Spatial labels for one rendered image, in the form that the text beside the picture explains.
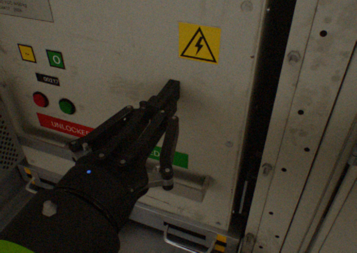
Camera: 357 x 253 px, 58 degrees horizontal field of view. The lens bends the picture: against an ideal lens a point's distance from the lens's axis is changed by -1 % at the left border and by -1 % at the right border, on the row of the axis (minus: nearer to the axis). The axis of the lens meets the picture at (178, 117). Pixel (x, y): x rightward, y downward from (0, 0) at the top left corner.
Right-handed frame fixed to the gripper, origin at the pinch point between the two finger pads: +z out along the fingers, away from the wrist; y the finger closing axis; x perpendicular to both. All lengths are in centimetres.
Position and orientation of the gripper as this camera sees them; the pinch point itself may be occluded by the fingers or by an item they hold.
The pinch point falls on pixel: (165, 101)
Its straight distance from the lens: 45.1
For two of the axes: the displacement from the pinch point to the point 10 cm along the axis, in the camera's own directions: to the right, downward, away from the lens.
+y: 9.3, 2.2, -2.9
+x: 0.0, -7.9, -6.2
